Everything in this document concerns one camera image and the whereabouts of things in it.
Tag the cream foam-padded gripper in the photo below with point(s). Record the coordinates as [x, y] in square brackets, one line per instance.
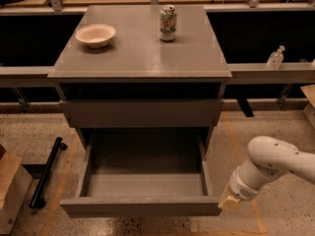
[238, 188]

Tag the grey drawer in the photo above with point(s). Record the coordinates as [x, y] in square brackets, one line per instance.
[144, 174]
[140, 114]

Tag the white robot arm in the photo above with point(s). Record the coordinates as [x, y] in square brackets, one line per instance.
[268, 159]

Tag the grey top drawer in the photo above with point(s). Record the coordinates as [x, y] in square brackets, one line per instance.
[140, 114]

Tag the grey drawer cabinet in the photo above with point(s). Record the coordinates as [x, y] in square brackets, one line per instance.
[137, 65]

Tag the cardboard box at right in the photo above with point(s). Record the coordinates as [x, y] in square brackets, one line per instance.
[309, 110]

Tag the clear sanitizer pump bottle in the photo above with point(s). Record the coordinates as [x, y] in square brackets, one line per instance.
[276, 58]

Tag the black metal bar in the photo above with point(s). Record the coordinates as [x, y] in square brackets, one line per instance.
[37, 201]

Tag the green white soda can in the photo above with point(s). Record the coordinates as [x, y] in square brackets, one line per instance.
[167, 22]

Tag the white paper bowl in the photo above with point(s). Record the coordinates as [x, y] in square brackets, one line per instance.
[96, 35]

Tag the brown cardboard box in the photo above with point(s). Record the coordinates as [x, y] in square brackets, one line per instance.
[15, 181]

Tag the grey metal rail frame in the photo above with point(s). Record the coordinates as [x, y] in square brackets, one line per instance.
[33, 40]

